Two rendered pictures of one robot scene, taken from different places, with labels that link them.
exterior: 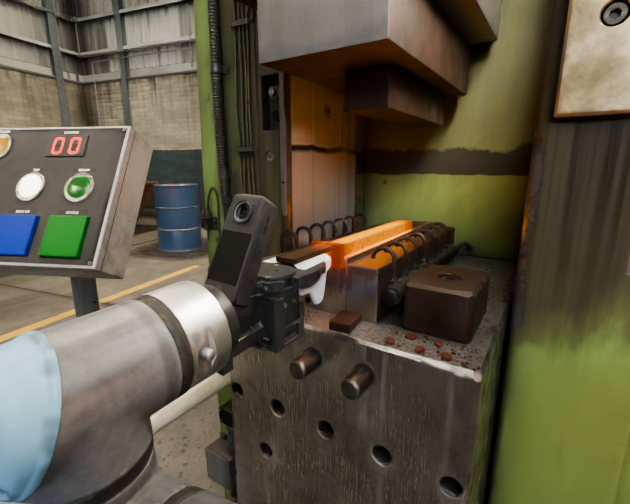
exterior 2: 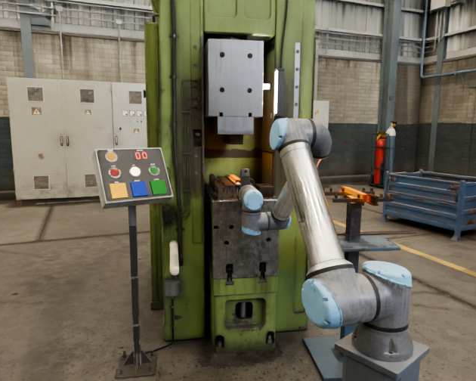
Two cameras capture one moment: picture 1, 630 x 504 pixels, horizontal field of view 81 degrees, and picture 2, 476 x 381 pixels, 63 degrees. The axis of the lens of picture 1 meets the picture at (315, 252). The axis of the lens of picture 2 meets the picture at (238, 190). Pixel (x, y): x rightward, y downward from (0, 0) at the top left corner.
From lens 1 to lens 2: 181 cm
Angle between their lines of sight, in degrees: 43
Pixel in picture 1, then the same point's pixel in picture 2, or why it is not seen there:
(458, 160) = (236, 153)
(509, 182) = (251, 159)
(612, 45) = not seen: hidden behind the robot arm
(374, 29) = (250, 131)
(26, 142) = (122, 154)
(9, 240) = (140, 190)
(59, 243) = (159, 190)
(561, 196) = (279, 165)
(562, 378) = not seen: hidden behind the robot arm
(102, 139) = (153, 153)
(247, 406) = (220, 231)
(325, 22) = (238, 128)
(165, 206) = not seen: outside the picture
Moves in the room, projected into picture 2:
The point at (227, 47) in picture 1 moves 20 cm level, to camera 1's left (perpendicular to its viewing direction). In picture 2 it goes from (178, 118) to (146, 116)
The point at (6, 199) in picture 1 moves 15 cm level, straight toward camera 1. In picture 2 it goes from (127, 177) to (157, 177)
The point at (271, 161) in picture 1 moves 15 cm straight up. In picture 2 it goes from (197, 157) to (196, 131)
